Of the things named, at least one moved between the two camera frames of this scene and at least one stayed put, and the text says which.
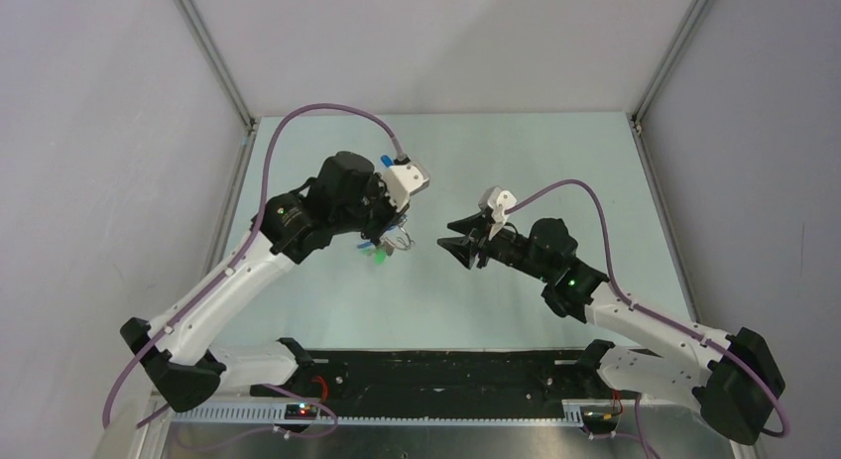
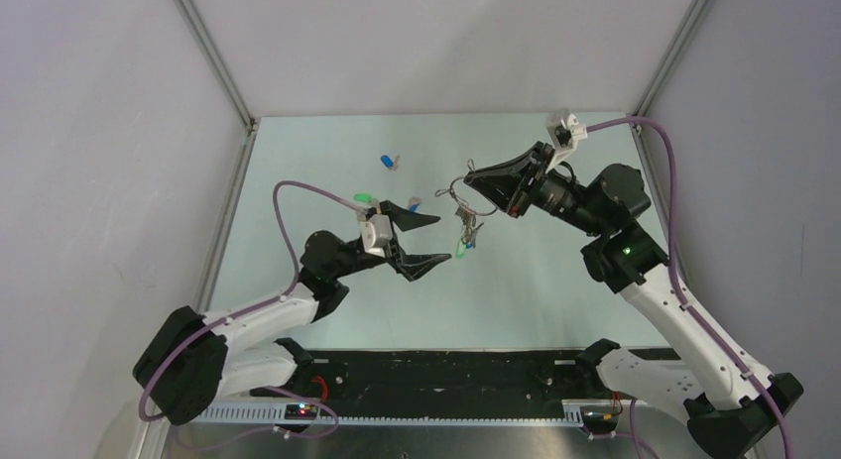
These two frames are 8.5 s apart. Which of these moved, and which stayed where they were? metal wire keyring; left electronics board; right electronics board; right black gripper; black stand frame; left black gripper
Moved: metal wire keyring; left black gripper; right black gripper
Stayed: black stand frame; right electronics board; left electronics board
